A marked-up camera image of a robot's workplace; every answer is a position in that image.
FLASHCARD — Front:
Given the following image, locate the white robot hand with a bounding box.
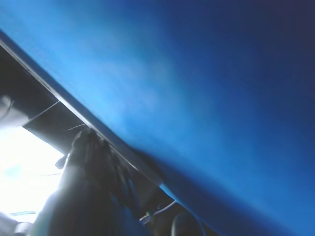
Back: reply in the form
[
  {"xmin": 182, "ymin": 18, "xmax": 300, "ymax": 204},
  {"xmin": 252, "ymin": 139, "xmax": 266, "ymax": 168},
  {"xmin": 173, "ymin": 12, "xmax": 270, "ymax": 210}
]
[{"xmin": 14, "ymin": 127, "xmax": 205, "ymax": 236}]

